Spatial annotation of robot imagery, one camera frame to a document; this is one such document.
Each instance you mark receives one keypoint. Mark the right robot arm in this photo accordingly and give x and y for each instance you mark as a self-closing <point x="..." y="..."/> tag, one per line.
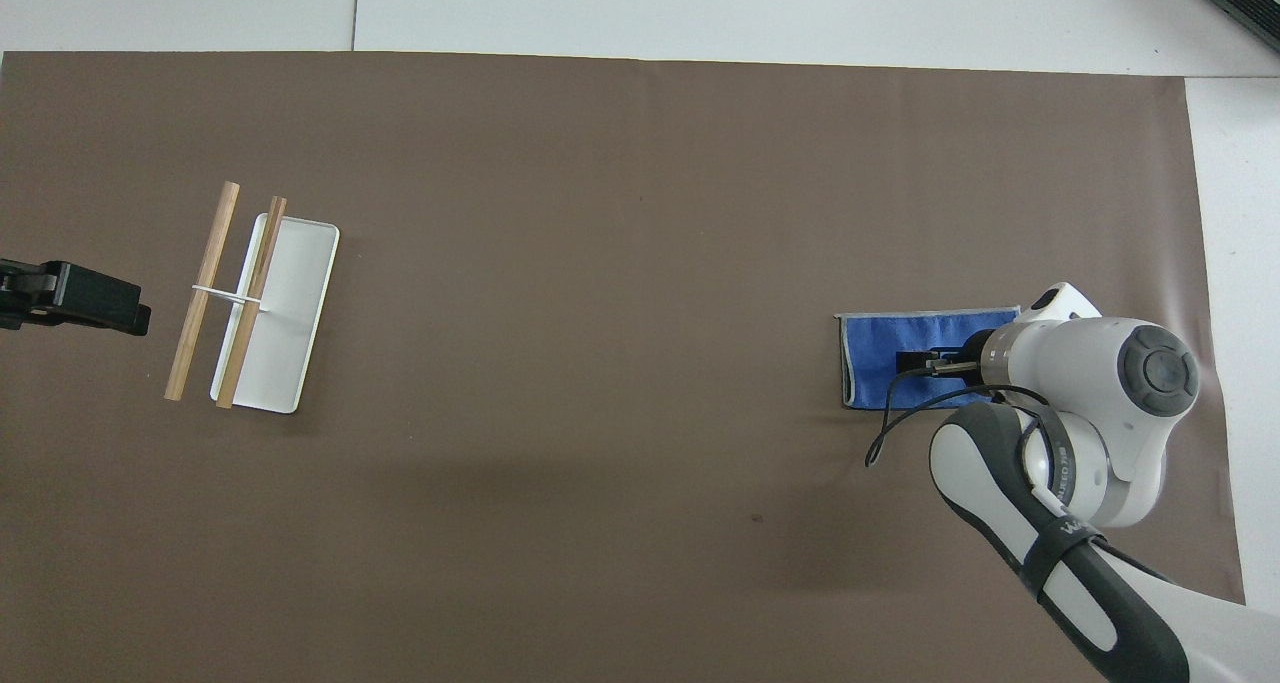
<point x="1085" y="363"/>

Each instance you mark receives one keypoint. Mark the white rack with wooden bars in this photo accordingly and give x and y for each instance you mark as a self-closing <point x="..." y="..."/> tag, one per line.
<point x="298" y="303"/>

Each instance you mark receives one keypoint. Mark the blue towel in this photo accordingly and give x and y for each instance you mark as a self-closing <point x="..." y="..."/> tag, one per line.
<point x="870" y="348"/>

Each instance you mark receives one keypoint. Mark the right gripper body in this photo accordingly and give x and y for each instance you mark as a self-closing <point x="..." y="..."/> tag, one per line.
<point x="975" y="355"/>

